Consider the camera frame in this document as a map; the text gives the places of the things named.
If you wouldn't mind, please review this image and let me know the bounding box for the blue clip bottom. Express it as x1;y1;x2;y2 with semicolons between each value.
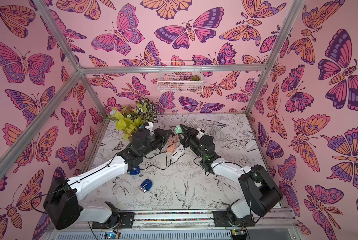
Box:
140;179;153;193

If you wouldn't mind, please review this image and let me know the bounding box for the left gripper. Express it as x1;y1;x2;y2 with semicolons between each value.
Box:
140;129;172;159

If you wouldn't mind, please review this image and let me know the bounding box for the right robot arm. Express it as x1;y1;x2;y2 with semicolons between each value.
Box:
176;125;283;227

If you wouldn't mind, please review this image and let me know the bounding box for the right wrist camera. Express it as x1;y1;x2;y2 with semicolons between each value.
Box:
196;128;205;140

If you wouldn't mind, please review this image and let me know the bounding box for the small succulent in basket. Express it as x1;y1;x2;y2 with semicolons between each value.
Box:
191;76;201;82

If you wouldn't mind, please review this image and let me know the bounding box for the orange power strip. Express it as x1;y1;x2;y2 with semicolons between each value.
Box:
167;141;177;154

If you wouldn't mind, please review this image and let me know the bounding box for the white wire basket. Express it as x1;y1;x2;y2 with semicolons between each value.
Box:
156;60;204;94

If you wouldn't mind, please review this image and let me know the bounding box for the black usb cable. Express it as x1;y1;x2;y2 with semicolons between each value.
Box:
139;134;186;172

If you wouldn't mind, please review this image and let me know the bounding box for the white power strip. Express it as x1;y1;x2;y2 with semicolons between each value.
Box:
171;145;186;162

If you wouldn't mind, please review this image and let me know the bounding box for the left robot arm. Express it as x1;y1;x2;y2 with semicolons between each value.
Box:
43;128;173;230

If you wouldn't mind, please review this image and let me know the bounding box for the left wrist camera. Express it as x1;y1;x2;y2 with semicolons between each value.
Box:
143;122;154;135

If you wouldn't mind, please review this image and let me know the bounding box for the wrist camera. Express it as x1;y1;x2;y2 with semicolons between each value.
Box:
143;122;154;135
196;128;205;140

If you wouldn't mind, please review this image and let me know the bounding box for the potted green plant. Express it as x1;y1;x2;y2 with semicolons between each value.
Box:
107;98;158;141

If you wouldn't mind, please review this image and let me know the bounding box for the green charger adapter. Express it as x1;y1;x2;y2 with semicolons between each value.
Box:
175;125;183;134

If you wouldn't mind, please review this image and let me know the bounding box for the white coiled cable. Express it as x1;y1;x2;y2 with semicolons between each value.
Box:
190;119;228;142

